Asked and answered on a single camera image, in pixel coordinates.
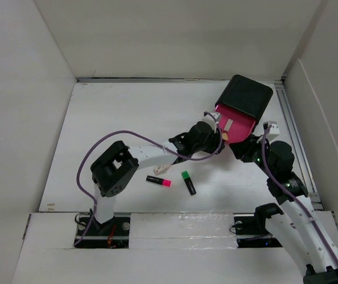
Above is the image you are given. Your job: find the aluminium rail right side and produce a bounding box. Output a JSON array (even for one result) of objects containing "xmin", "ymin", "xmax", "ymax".
[{"xmin": 274, "ymin": 81, "xmax": 324, "ymax": 211}]

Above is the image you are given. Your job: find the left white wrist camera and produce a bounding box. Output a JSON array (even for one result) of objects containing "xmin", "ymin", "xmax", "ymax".
[{"xmin": 202, "ymin": 112, "xmax": 221, "ymax": 133}]

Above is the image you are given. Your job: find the green highlighter black body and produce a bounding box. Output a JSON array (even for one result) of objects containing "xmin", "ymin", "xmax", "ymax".
[{"xmin": 181, "ymin": 171, "xmax": 197, "ymax": 195}]

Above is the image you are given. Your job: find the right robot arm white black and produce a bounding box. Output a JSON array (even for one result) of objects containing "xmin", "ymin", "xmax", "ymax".
[{"xmin": 230, "ymin": 135, "xmax": 338, "ymax": 283}]

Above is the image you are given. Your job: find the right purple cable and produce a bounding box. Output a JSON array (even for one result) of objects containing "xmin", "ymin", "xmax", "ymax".
[{"xmin": 260, "ymin": 126, "xmax": 338, "ymax": 284}]

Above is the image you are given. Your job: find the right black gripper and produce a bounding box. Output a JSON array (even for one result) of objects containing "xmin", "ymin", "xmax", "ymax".
[{"xmin": 228, "ymin": 134, "xmax": 276, "ymax": 177}]

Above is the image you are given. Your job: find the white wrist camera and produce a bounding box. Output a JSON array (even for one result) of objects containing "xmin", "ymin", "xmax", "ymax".
[
  {"xmin": 263, "ymin": 121, "xmax": 280, "ymax": 141},
  {"xmin": 202, "ymin": 112, "xmax": 221, "ymax": 133}
]

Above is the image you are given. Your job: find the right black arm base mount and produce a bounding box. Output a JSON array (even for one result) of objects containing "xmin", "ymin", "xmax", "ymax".
[{"xmin": 229, "ymin": 203, "xmax": 283, "ymax": 249}]

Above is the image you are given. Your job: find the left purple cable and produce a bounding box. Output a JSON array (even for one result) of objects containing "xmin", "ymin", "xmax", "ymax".
[{"xmin": 74, "ymin": 111, "xmax": 224, "ymax": 246}]

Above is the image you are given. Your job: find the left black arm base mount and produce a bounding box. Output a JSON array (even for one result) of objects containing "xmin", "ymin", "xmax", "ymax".
[{"xmin": 73, "ymin": 213, "xmax": 131, "ymax": 249}]

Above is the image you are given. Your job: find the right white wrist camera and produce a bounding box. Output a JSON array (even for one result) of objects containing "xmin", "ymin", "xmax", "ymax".
[{"xmin": 263, "ymin": 121, "xmax": 280, "ymax": 141}]

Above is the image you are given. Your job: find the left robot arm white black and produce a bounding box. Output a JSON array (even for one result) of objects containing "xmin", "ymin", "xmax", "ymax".
[{"xmin": 90, "ymin": 121, "xmax": 224, "ymax": 235}]

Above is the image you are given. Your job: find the purple cable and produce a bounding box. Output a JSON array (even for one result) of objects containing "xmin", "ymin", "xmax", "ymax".
[
  {"xmin": 260, "ymin": 126, "xmax": 338, "ymax": 284},
  {"xmin": 74, "ymin": 111, "xmax": 224, "ymax": 246}
]

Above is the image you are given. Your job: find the black drawer cabinet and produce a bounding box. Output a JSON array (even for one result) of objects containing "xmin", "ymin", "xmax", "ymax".
[{"xmin": 215, "ymin": 75, "xmax": 273, "ymax": 122}]

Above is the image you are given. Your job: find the white pink correction tape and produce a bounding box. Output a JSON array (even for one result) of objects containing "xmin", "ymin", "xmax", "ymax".
[{"xmin": 153, "ymin": 164, "xmax": 171, "ymax": 175}]

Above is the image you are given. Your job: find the pink highlighter black body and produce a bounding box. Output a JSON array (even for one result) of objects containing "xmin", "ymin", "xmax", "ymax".
[{"xmin": 146, "ymin": 176, "xmax": 171, "ymax": 188}]

